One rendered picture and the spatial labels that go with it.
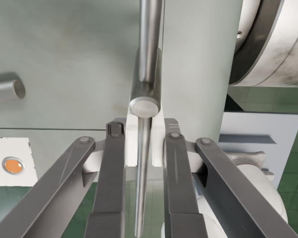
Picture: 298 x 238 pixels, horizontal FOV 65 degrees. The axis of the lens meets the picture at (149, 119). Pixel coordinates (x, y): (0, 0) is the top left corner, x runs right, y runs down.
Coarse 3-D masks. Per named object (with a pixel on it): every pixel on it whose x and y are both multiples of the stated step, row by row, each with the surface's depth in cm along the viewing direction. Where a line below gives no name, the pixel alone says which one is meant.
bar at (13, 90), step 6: (0, 84) 24; (6, 84) 24; (12, 84) 24; (18, 84) 25; (0, 90) 24; (6, 90) 24; (12, 90) 24; (18, 90) 25; (24, 90) 26; (0, 96) 24; (6, 96) 24; (12, 96) 24; (18, 96) 25; (24, 96) 26; (0, 102) 25
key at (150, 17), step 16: (144, 0) 12; (160, 0) 12; (144, 16) 12; (160, 16) 13; (144, 32) 13; (144, 48) 14; (144, 64) 15; (144, 80) 16; (144, 128) 20; (144, 144) 22; (144, 160) 23; (144, 176) 24; (144, 192) 26; (144, 208) 29
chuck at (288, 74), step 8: (296, 40) 28; (296, 48) 28; (288, 56) 29; (296, 56) 29; (280, 64) 31; (288, 64) 31; (296, 64) 31; (280, 72) 32; (288, 72) 32; (296, 72) 32; (264, 80) 35; (272, 80) 35; (280, 80) 35; (288, 80) 35; (296, 80) 35
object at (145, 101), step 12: (156, 72) 17; (132, 84) 17; (144, 84) 16; (156, 84) 16; (132, 96) 16; (144, 96) 15; (156, 96) 16; (132, 108) 16; (144, 108) 16; (156, 108) 16
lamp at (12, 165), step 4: (8, 160) 30; (12, 160) 30; (8, 164) 30; (12, 164) 30; (16, 164) 30; (8, 168) 30; (12, 168) 30; (16, 168) 30; (20, 168) 30; (12, 172) 31; (16, 172) 31
